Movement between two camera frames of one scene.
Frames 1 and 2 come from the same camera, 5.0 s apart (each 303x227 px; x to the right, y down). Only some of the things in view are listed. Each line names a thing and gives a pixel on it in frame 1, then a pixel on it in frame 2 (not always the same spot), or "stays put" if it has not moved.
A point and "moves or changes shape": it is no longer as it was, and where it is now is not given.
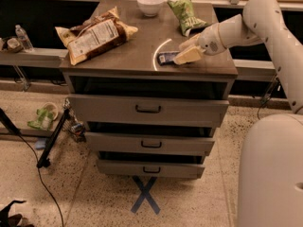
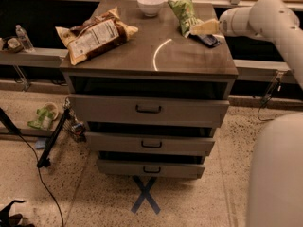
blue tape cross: (145, 194) stays put
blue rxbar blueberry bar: (166, 57) moves or changes shape
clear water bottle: (24, 39) stays put
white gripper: (209, 41) -> (227, 24)
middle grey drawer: (154, 144) stays put
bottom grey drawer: (151, 169) stays put
